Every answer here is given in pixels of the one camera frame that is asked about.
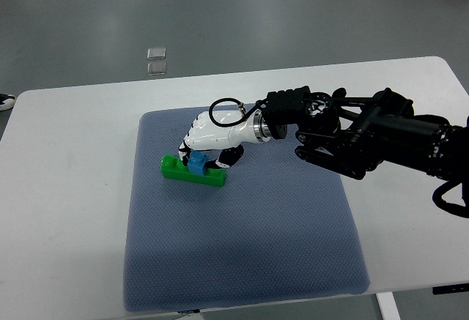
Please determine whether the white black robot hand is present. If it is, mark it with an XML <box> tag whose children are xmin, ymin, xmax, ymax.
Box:
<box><xmin>179</xmin><ymin>110</ymin><xmax>271</xmax><ymax>169</ymax></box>

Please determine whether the blue toy block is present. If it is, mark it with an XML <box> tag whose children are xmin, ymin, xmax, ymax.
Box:
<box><xmin>187</xmin><ymin>151</ymin><xmax>209</xmax><ymax>176</ymax></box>

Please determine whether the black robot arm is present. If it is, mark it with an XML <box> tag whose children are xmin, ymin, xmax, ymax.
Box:
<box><xmin>256</xmin><ymin>86</ymin><xmax>468</xmax><ymax>218</ymax></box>

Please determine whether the green toy block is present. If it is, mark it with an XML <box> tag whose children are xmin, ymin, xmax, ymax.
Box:
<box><xmin>160</xmin><ymin>155</ymin><xmax>226</xmax><ymax>187</ymax></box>

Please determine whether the upper floor metal plate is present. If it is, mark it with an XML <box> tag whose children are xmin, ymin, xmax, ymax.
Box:
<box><xmin>147</xmin><ymin>47</ymin><xmax>166</xmax><ymax>60</ymax></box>

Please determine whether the blue-grey mat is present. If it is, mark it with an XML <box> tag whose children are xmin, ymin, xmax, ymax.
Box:
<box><xmin>124</xmin><ymin>108</ymin><xmax>369</xmax><ymax>312</ymax></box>

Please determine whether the black white shoe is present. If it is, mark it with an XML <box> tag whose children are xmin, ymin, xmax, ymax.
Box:
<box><xmin>0</xmin><ymin>93</ymin><xmax>16</xmax><ymax>111</ymax></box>

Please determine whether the white table leg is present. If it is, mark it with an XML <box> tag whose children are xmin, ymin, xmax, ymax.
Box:
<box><xmin>376</xmin><ymin>292</ymin><xmax>401</xmax><ymax>320</ymax></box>

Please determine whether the black table control panel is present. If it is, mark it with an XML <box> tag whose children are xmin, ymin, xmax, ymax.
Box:
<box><xmin>432</xmin><ymin>283</ymin><xmax>469</xmax><ymax>295</ymax></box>

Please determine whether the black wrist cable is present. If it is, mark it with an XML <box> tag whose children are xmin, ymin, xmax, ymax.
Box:
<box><xmin>208</xmin><ymin>98</ymin><xmax>267</xmax><ymax>128</ymax></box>

